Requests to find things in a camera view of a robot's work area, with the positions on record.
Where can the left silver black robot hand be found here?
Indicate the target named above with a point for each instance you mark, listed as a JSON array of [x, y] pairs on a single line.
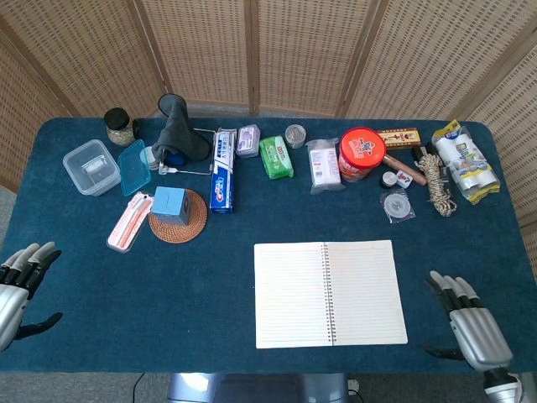
[[12, 302]]

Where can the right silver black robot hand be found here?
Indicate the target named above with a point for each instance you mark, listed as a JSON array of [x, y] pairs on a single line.
[[478, 336]]

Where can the spiral lined notebook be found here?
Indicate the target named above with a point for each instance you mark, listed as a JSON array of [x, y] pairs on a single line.
[[293, 294]]

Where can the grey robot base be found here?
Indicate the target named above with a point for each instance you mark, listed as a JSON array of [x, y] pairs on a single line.
[[251, 390]]

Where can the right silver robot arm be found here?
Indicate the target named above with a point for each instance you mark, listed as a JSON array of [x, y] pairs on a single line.
[[501, 386]]

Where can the white power plug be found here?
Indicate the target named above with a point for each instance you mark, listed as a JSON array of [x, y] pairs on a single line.
[[354, 386]]

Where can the pink toothbrush pack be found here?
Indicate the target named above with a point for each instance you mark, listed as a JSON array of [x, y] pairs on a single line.
[[128, 224]]

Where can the pin wheel in clear packet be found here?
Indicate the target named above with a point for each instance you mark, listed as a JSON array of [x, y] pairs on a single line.
[[397, 205]]

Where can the clear plastic food container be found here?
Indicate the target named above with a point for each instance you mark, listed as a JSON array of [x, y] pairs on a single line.
[[90, 168]]

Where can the dark blue table cloth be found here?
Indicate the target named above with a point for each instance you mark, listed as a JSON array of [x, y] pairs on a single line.
[[168, 294]]

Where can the white bag rolls yellow pack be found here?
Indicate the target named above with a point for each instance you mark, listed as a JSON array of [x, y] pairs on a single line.
[[465, 163]]

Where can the white mahjong tile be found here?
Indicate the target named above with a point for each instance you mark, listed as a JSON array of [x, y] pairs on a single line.
[[404, 179]]

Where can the brown cylindrical stick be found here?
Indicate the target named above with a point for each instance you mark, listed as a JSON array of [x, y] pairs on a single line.
[[413, 173]]

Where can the blue translucent container lid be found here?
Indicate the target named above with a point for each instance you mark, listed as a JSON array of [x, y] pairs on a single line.
[[134, 170]]

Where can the small black jar silver lid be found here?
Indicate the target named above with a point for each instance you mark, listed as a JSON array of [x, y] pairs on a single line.
[[388, 179]]

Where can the light blue cube box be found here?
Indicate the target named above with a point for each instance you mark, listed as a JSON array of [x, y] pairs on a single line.
[[168, 205]]

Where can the small black object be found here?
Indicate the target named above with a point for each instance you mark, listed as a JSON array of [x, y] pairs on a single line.
[[419, 153]]

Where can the round woven rattan coaster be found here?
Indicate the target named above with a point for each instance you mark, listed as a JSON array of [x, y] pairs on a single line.
[[193, 226]]

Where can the small white tape roll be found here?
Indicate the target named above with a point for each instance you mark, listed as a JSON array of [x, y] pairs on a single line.
[[147, 156]]

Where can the glass jar with black lid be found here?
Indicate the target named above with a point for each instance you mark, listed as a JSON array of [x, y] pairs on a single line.
[[119, 126]]

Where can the flat yellow brown box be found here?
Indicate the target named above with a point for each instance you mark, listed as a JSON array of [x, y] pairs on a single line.
[[400, 138]]

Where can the small black round lid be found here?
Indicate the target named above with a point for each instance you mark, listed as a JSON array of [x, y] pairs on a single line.
[[136, 128]]

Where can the dark blue round object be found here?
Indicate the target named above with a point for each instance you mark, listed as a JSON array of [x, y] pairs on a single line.
[[176, 160]]

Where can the orange instant noodle bucket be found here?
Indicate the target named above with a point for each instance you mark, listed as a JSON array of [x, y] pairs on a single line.
[[361, 151]]

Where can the white tissue pack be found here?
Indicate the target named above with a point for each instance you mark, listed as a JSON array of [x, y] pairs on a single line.
[[324, 168]]

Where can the dark grey towel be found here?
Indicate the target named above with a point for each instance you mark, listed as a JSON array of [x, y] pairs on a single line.
[[178, 130]]

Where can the blue Crest toothpaste box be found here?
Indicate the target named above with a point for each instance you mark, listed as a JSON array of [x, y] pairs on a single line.
[[222, 184]]

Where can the green wet wipes pack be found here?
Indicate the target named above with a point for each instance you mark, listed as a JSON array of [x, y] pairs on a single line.
[[276, 157]]

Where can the small clear round pin jar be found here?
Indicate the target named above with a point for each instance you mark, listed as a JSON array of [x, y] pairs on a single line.
[[295, 136]]

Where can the small clear plastic box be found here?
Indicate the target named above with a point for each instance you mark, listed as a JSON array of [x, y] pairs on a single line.
[[247, 140]]

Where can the bamboo folding screen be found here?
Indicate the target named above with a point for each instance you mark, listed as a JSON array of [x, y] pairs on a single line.
[[293, 42]]

